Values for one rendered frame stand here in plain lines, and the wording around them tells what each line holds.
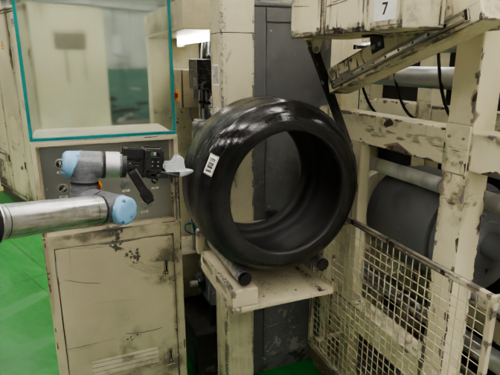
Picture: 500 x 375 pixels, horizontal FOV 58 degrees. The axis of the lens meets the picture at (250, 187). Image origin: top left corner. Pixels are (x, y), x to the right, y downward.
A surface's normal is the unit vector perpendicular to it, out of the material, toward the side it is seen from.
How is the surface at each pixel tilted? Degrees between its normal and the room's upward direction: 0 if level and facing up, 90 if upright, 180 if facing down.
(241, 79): 90
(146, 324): 89
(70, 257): 90
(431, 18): 90
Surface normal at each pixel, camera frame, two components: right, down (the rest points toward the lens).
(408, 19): 0.37, 0.25
